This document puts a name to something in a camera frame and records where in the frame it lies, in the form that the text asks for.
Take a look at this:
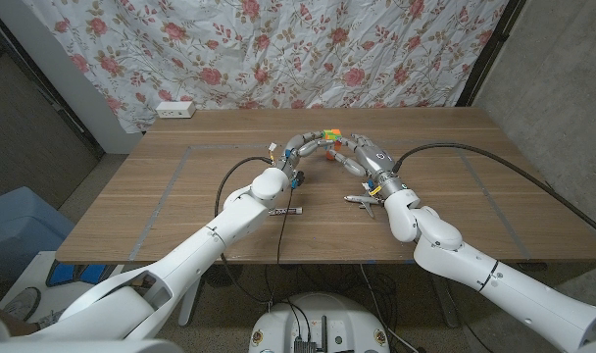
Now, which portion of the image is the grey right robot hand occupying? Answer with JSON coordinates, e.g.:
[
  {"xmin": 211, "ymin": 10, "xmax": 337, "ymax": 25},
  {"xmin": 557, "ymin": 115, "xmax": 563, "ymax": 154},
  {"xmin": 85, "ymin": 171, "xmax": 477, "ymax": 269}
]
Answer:
[{"xmin": 326, "ymin": 132, "xmax": 408, "ymax": 200}]

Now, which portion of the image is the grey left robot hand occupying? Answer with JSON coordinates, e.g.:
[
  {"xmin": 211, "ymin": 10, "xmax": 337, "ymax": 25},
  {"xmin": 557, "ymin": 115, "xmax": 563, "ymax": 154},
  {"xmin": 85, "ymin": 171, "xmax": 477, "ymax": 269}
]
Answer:
[{"xmin": 277, "ymin": 129, "xmax": 339, "ymax": 178}]

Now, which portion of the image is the multicoloured Rubik's cube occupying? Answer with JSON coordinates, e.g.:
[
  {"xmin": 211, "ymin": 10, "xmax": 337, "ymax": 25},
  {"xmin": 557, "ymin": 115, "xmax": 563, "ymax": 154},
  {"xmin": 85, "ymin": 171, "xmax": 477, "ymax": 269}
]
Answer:
[{"xmin": 322, "ymin": 127, "xmax": 343, "ymax": 152}]

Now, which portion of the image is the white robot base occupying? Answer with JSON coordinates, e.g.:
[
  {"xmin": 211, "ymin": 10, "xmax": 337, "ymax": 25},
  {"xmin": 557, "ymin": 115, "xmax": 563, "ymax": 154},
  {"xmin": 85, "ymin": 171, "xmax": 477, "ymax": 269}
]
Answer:
[{"xmin": 248, "ymin": 292, "xmax": 391, "ymax": 353}]

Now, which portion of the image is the white toy airplane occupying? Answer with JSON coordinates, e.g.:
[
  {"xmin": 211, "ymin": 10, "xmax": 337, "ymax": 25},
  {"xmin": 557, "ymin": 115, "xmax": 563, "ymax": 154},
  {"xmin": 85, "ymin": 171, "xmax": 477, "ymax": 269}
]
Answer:
[{"xmin": 343, "ymin": 185, "xmax": 387, "ymax": 220}]

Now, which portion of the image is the floral backdrop cloth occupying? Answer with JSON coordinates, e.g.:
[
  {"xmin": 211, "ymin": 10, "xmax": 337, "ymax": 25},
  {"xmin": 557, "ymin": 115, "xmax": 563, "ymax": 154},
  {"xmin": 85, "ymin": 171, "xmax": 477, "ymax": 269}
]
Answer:
[{"xmin": 23, "ymin": 0, "xmax": 510, "ymax": 134}]

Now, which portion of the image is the white power strip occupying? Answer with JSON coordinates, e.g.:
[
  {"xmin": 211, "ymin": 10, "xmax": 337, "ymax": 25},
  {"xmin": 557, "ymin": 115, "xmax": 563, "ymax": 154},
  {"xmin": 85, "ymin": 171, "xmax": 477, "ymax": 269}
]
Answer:
[{"xmin": 155, "ymin": 100, "xmax": 197, "ymax": 120}]

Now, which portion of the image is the black round fan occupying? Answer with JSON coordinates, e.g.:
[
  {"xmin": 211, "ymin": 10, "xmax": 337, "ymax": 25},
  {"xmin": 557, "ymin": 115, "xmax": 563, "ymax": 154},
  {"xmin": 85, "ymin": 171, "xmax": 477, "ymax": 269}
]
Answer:
[{"xmin": 203, "ymin": 264, "xmax": 244, "ymax": 289}]

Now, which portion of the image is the grey table leg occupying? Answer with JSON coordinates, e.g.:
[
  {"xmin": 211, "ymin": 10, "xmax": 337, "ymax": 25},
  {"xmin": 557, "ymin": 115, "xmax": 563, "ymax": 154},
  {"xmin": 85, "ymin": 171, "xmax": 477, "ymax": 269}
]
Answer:
[{"xmin": 427, "ymin": 274, "xmax": 461, "ymax": 328}]

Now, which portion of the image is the black backdrop pole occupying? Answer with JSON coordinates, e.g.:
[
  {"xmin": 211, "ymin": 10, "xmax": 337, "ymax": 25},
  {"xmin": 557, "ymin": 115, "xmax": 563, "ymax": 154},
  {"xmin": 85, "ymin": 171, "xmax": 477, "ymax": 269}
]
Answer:
[{"xmin": 455, "ymin": 0, "xmax": 527, "ymax": 108}]

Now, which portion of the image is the white table leg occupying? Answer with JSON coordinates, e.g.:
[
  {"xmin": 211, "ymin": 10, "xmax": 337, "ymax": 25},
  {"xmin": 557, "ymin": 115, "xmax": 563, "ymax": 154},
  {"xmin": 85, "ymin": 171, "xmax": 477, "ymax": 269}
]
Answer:
[{"xmin": 177, "ymin": 274, "xmax": 206, "ymax": 328}]

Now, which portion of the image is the black module on base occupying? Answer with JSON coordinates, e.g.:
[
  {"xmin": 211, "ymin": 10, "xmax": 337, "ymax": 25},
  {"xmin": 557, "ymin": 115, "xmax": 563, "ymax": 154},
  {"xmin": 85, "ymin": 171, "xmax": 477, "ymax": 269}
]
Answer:
[{"xmin": 292, "ymin": 336, "xmax": 320, "ymax": 353}]

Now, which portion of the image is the black door track strip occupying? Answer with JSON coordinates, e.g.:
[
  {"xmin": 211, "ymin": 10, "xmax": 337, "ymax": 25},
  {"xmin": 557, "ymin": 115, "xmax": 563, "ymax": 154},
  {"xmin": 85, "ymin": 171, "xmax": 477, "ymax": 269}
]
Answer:
[{"xmin": 0, "ymin": 4, "xmax": 106, "ymax": 161}]

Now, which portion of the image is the blue plastic bin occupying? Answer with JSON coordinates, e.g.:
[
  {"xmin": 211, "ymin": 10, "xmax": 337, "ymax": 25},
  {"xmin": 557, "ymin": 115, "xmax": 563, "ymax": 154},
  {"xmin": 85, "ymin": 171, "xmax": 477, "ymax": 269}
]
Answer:
[{"xmin": 0, "ymin": 185, "xmax": 76, "ymax": 280}]

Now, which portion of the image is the white robot chest edge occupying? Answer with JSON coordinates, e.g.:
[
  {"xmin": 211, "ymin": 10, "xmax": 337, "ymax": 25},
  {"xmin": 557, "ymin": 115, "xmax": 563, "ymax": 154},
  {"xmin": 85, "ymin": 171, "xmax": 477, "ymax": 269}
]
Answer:
[{"xmin": 0, "ymin": 338, "xmax": 184, "ymax": 353}]

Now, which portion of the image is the grey sneaker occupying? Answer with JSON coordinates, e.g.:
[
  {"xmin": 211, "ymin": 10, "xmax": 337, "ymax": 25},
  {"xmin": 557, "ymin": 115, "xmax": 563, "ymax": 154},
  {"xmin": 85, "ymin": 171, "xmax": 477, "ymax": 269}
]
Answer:
[{"xmin": 2, "ymin": 286, "xmax": 42, "ymax": 321}]

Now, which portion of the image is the person's brown leg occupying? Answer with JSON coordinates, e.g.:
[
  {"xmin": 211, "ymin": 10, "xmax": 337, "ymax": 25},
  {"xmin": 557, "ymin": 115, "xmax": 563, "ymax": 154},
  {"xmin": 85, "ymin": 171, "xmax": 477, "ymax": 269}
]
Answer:
[{"xmin": 0, "ymin": 299, "xmax": 39, "ymax": 338}]

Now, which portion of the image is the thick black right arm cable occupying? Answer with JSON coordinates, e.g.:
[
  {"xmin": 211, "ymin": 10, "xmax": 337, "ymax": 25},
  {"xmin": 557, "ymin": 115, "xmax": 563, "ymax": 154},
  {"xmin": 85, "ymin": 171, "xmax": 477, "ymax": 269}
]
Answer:
[{"xmin": 393, "ymin": 141, "xmax": 596, "ymax": 241}]

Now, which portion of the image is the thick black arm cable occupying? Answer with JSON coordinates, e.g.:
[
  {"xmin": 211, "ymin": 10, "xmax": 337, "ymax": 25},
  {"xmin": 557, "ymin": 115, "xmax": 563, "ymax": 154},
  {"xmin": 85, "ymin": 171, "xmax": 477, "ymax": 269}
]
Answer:
[
  {"xmin": 213, "ymin": 155, "xmax": 274, "ymax": 305},
  {"xmin": 393, "ymin": 141, "xmax": 596, "ymax": 241}
]

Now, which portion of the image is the thin black left wrist cable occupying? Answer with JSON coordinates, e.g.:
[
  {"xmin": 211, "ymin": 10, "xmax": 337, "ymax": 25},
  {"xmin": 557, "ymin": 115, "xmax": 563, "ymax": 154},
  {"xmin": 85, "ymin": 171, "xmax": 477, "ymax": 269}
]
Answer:
[{"xmin": 268, "ymin": 185, "xmax": 297, "ymax": 315}]

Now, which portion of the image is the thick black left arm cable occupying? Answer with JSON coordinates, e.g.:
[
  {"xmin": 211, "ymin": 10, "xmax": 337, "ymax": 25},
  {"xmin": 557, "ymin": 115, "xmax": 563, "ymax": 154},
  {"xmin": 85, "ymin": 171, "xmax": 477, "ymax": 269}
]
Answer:
[{"xmin": 213, "ymin": 155, "xmax": 274, "ymax": 305}]

